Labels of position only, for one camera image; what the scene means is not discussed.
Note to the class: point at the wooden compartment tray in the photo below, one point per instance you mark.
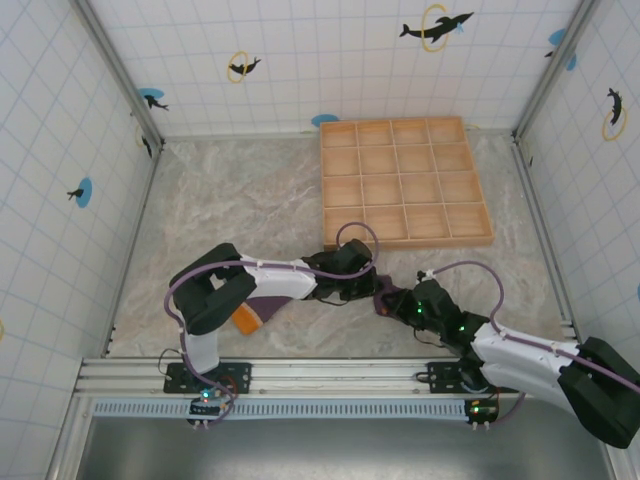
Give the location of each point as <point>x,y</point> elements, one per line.
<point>405,180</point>

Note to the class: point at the aluminium frame post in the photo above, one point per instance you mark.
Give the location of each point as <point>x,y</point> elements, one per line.
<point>555,70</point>
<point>120,75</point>

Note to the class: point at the aluminium mounting rail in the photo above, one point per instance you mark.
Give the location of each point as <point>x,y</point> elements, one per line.
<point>340,372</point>

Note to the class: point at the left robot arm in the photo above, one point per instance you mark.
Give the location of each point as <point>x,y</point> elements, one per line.
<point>280,282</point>

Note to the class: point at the purple sock orange cuff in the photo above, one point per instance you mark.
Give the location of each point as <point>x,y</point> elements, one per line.
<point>255,315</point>

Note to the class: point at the purple sock tan toe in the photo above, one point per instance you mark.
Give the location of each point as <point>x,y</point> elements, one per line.
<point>385,294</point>

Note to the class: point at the controller board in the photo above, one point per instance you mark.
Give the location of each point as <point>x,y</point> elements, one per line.
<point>205,400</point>
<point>481,410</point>

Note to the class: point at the aluminium floor rail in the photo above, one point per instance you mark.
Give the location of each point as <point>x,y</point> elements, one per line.
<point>547,250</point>
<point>132,250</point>

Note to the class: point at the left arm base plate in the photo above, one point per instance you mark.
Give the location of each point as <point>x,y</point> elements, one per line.
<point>240,375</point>

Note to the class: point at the left controller board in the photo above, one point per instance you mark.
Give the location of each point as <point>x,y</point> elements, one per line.
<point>205,400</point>

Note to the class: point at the right controller board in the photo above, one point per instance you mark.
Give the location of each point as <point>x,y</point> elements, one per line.
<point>481,410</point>

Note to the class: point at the steel panel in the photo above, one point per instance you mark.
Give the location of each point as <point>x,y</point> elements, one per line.
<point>340,450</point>

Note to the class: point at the dolphin blue circle sticker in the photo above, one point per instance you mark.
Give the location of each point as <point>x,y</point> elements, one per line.
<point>82,192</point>
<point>152,97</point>

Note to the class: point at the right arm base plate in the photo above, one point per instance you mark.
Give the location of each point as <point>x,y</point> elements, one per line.
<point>442,375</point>

